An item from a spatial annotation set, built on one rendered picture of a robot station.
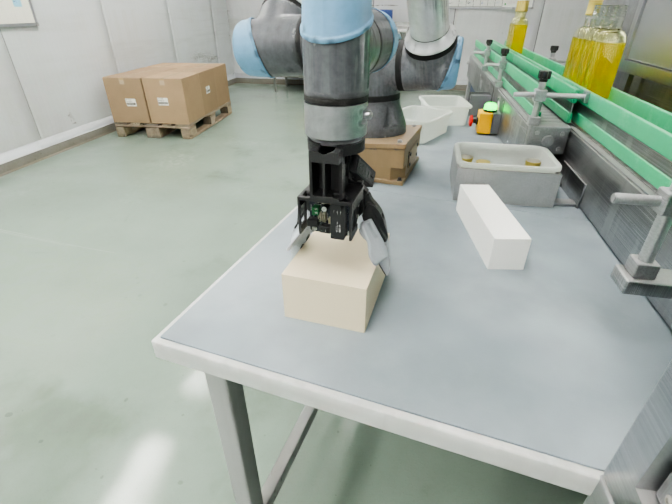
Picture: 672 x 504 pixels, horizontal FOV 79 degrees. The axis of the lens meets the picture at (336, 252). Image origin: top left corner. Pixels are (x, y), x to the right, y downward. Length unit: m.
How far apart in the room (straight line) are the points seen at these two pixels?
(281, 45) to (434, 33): 0.48
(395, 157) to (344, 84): 0.58
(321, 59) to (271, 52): 0.15
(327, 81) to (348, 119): 0.05
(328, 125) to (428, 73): 0.60
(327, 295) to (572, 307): 0.37
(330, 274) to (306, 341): 0.10
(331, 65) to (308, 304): 0.31
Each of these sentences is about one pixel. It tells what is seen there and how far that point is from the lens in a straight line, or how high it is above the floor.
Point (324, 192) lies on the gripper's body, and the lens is 0.49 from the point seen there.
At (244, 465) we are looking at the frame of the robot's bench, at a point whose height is 0.43.
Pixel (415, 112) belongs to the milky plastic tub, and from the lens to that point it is 1.62.
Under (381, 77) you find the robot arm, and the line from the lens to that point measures 1.08.
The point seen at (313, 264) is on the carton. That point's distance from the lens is 0.58.
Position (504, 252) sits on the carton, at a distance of 0.74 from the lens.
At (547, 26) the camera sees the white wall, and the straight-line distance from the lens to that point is 7.29.
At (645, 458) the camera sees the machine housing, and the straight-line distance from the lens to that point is 0.45.
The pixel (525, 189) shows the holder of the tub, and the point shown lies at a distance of 1.01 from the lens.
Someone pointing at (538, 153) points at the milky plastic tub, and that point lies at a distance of 1.15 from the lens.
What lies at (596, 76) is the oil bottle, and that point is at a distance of 1.26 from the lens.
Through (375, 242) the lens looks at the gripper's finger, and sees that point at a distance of 0.56.
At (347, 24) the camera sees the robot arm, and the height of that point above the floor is 1.12.
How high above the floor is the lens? 1.14
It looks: 31 degrees down
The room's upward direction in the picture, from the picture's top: straight up
